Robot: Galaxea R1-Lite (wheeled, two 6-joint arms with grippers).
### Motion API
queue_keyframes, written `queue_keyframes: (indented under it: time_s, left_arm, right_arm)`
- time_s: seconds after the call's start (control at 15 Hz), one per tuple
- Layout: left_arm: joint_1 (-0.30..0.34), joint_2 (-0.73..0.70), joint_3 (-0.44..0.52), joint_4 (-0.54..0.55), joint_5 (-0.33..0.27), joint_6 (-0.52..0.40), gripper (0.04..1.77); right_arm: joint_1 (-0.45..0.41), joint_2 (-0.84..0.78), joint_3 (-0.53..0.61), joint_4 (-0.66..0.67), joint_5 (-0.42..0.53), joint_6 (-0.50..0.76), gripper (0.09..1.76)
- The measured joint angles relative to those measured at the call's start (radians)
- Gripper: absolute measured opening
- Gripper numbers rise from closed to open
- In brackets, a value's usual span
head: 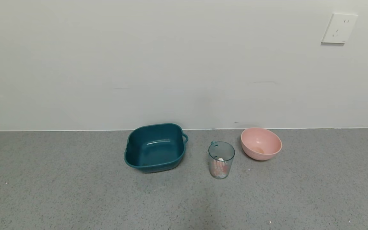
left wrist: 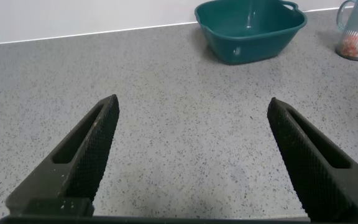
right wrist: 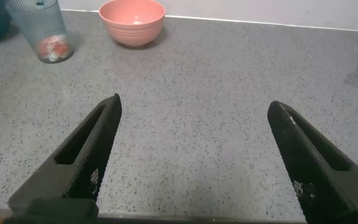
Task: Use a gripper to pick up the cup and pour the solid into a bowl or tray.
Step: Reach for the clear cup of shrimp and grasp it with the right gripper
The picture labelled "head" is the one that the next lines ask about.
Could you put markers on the white wall power outlet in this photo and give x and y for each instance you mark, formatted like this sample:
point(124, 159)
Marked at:
point(339, 28)

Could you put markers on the clear ribbed plastic cup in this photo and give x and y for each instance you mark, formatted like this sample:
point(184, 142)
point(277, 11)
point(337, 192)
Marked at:
point(216, 150)

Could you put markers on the pink plastic bowl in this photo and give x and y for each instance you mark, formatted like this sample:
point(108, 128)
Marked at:
point(260, 143)

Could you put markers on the teal plastic square basin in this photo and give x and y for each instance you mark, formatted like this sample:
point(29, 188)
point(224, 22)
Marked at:
point(153, 150)

